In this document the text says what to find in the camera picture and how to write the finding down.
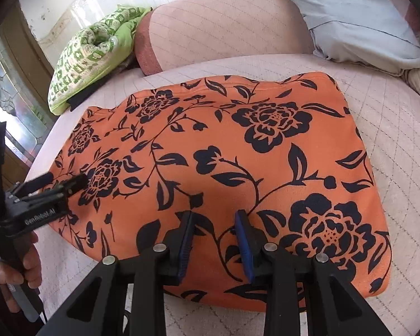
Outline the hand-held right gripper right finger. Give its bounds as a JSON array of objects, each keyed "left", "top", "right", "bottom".
[{"left": 233, "top": 209, "right": 393, "bottom": 336}]

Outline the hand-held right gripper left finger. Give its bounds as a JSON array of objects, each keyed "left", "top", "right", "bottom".
[{"left": 35, "top": 210, "right": 197, "bottom": 336}]

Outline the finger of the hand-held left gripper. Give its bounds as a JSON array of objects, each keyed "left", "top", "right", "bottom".
[
  {"left": 12, "top": 172, "right": 55, "bottom": 197},
  {"left": 38, "top": 174, "right": 90, "bottom": 204}
]

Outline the orange black floral blouse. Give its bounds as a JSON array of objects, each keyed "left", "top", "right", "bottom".
[{"left": 46, "top": 71, "right": 393, "bottom": 314}]

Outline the person's left hand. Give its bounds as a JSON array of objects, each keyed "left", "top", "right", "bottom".
[{"left": 0, "top": 233, "right": 43, "bottom": 309}]

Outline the dark cloth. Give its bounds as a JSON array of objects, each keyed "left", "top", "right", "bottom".
[{"left": 66, "top": 76, "right": 104, "bottom": 111}]

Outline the wooden door with stained glass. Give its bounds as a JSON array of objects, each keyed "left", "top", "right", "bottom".
[{"left": 0, "top": 0, "right": 57, "bottom": 184}]

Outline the green white patterned pillow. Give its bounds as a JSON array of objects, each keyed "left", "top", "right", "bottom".
[{"left": 47, "top": 4, "right": 155, "bottom": 116}]

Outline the pink quilted bolster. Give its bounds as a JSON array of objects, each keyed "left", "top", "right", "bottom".
[{"left": 133, "top": 0, "right": 314, "bottom": 77}]

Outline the light blue pillow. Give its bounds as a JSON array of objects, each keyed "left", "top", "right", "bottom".
[{"left": 265, "top": 0, "right": 420, "bottom": 69}]

